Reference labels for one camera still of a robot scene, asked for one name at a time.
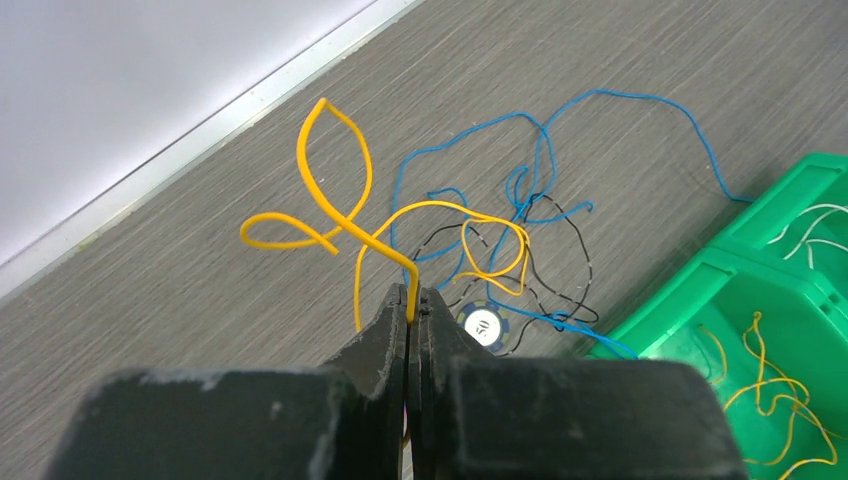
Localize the green six-compartment bin tray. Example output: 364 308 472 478
611 153 847 479

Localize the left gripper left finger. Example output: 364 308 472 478
46 284 408 479

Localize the black thin cable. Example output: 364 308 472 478
410 193 601 359

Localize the thick yellow cable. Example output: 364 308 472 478
239 97 421 325

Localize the white thin cable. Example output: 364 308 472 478
768 203 848 270

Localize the blue thin cable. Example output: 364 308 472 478
389 88 757 362

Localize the colourful cable bundle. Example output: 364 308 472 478
352 199 533 333

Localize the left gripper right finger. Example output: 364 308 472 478
413 288 746 479

